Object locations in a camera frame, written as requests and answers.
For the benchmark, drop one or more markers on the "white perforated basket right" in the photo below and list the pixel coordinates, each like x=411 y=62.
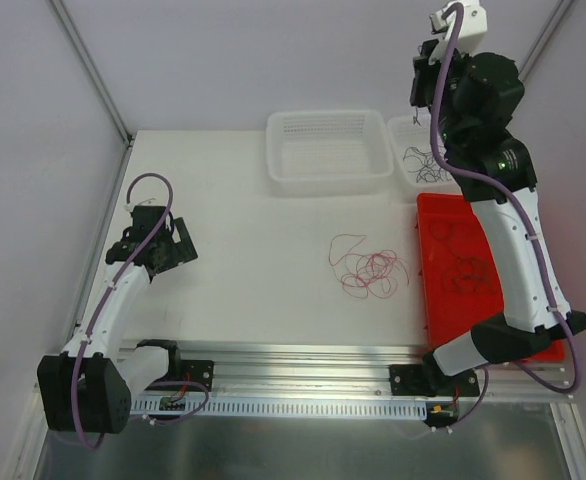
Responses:
x=415 y=167

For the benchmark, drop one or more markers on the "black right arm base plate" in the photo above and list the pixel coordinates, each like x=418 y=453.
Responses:
x=411 y=380

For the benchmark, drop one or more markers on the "white perforated basket left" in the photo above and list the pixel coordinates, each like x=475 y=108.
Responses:
x=319 y=153

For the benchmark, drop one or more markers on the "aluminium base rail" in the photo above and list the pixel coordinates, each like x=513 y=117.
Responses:
x=353 y=372

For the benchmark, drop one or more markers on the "white slotted cable duct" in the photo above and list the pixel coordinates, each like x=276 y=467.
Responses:
x=387 y=409

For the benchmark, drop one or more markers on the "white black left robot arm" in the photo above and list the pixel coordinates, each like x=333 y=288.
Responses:
x=85 y=386

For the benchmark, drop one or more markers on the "aluminium frame post right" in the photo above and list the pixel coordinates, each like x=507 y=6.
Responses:
x=559 y=14

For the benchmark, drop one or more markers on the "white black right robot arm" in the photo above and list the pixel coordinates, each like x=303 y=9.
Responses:
x=497 y=179

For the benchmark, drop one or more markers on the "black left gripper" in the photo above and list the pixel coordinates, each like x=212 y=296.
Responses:
x=182 y=242

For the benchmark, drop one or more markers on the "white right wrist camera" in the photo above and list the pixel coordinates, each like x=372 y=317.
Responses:
x=472 y=22

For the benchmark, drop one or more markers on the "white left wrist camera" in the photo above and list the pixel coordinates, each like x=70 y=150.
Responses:
x=129 y=207

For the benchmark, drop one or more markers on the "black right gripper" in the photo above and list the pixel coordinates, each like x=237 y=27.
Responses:
x=420 y=80

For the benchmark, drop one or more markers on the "aluminium frame post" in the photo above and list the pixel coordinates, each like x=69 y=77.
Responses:
x=559 y=14
x=80 y=49

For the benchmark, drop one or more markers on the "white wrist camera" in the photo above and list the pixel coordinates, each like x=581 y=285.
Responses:
x=472 y=22
x=129 y=207

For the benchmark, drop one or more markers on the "aluminium frame post left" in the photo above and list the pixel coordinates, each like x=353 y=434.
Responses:
x=80 y=49

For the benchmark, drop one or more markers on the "red plastic tray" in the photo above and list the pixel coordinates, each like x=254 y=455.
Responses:
x=460 y=281

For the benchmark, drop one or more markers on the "white perforated basket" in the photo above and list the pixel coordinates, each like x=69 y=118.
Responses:
x=319 y=153
x=415 y=167

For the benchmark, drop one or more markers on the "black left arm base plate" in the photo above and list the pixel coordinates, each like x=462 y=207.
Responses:
x=199 y=371

